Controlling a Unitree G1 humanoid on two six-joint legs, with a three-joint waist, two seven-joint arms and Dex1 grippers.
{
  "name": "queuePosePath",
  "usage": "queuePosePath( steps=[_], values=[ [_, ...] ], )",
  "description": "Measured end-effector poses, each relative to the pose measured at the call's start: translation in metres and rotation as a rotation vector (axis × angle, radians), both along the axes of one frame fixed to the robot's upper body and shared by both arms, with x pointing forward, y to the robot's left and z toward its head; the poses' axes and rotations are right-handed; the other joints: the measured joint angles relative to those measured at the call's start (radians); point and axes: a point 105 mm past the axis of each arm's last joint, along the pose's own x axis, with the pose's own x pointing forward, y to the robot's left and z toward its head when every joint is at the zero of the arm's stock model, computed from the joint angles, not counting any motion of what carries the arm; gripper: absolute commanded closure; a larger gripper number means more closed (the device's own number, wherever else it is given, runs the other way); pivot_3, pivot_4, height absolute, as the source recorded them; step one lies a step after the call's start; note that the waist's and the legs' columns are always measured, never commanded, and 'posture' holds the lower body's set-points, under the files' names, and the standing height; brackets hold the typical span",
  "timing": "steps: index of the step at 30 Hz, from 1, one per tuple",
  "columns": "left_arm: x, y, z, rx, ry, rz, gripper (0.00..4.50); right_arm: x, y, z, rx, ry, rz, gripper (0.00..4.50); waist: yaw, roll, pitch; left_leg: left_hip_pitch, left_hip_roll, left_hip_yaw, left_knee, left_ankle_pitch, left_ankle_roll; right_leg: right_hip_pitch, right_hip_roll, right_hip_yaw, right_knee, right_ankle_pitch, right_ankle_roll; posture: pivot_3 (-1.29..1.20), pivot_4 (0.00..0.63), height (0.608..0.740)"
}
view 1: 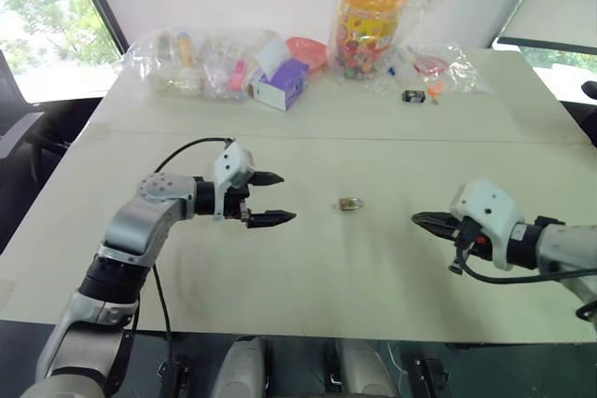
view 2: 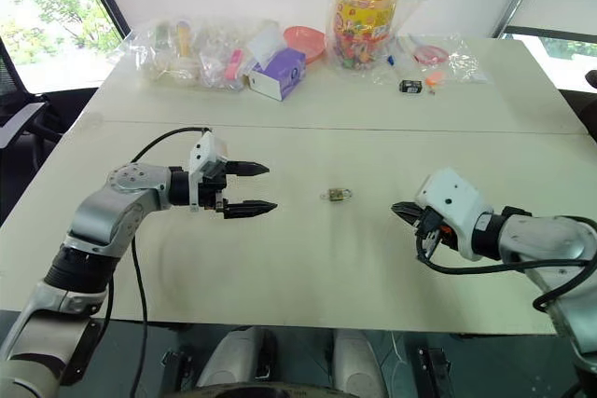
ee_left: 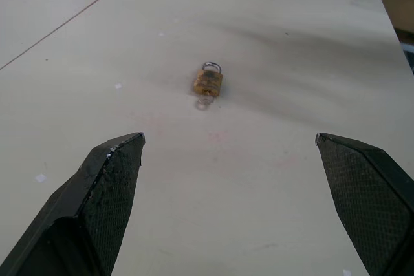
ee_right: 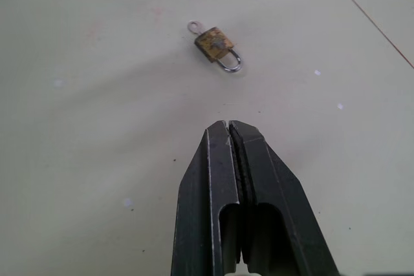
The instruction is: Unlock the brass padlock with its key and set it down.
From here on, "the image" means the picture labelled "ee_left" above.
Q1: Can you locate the brown cardboard box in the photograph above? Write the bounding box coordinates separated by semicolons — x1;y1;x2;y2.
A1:
375;0;414;43

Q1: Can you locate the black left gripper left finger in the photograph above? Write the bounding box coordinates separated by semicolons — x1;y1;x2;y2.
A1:
0;132;146;276

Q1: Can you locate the small brass padlock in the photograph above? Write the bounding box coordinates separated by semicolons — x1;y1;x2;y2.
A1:
193;61;224;97

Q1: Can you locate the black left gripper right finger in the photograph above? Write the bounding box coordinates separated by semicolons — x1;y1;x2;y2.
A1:
314;132;414;276

